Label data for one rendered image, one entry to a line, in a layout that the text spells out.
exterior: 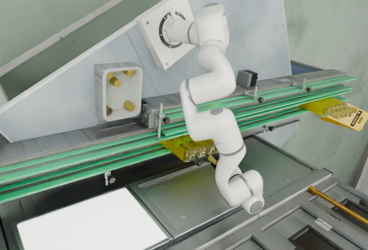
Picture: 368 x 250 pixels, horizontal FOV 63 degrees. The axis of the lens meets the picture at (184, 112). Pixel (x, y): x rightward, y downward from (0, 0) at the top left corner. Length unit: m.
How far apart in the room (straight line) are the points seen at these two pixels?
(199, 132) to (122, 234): 0.46
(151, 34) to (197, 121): 0.55
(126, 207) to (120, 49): 0.64
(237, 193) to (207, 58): 0.43
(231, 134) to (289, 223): 0.59
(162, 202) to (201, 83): 0.55
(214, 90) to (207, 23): 0.23
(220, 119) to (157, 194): 0.54
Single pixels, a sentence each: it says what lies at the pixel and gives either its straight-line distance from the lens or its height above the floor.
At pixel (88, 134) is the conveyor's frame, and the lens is 1.30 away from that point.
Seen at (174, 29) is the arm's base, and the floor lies 0.88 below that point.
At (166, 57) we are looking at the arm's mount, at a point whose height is 0.82.
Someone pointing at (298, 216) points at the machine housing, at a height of 1.46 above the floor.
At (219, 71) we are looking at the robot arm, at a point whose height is 1.31.
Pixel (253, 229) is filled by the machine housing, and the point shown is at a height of 1.42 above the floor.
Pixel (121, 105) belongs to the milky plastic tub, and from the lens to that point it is 1.37.
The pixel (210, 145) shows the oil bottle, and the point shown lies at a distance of 1.34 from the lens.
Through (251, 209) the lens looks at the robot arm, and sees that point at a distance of 1.07.
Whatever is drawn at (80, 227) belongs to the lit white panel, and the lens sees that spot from 1.15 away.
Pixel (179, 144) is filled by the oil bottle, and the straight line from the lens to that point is 1.31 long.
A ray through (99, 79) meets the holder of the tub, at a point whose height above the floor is 0.80.
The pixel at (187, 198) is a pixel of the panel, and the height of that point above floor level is 1.17.
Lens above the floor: 1.90
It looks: 45 degrees down
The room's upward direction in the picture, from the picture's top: 121 degrees clockwise
